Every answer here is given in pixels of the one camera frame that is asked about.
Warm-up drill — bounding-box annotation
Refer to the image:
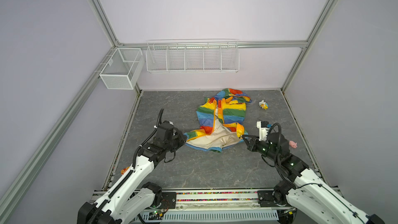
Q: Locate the rainbow striped jacket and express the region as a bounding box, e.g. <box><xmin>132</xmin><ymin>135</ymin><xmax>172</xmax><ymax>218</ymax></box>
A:
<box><xmin>185</xmin><ymin>88</ymin><xmax>251</xmax><ymax>152</ymax></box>

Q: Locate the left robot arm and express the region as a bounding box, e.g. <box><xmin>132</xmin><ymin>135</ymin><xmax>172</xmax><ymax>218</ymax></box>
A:
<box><xmin>77</xmin><ymin>110</ymin><xmax>187</xmax><ymax>224</ymax></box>

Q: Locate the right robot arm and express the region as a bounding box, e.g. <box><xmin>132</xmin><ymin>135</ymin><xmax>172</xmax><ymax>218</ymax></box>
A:
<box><xmin>241</xmin><ymin>121</ymin><xmax>384</xmax><ymax>224</ymax></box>

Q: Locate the small pink pig toy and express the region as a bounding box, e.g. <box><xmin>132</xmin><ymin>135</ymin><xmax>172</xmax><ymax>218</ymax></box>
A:
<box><xmin>289</xmin><ymin>141</ymin><xmax>297</xmax><ymax>149</ymax></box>

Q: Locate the small yellow white toy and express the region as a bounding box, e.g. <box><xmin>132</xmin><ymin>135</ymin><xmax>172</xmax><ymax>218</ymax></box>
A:
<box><xmin>259</xmin><ymin>100</ymin><xmax>269</xmax><ymax>110</ymax></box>

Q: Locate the small orange red toy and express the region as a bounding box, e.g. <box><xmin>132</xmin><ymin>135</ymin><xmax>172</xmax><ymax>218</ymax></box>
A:
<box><xmin>121</xmin><ymin>167</ymin><xmax>130</xmax><ymax>175</ymax></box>

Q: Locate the white mesh box basket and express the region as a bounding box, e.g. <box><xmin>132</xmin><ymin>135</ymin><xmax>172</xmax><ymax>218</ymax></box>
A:
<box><xmin>99</xmin><ymin>48</ymin><xmax>145</xmax><ymax>90</ymax></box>

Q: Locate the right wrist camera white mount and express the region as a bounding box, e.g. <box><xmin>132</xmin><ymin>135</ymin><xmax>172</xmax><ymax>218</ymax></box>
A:
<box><xmin>256</xmin><ymin>121</ymin><xmax>271</xmax><ymax>141</ymax></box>

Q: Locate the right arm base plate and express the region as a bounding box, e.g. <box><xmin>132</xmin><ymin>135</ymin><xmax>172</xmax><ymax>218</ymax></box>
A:
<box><xmin>257</xmin><ymin>190</ymin><xmax>287</xmax><ymax>207</ymax></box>

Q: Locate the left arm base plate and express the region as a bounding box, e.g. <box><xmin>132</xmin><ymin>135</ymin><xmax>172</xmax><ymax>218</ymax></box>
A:
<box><xmin>147</xmin><ymin>191</ymin><xmax>177</xmax><ymax>209</ymax></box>

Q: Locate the white slotted cable duct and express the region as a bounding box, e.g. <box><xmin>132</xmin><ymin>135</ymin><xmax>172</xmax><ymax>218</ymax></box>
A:
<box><xmin>162</xmin><ymin>209</ymin><xmax>279</xmax><ymax>223</ymax></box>

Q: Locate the white wire basket long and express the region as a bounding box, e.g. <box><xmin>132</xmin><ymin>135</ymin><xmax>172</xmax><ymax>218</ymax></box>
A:
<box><xmin>146</xmin><ymin>39</ymin><xmax>240</xmax><ymax>73</ymax></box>

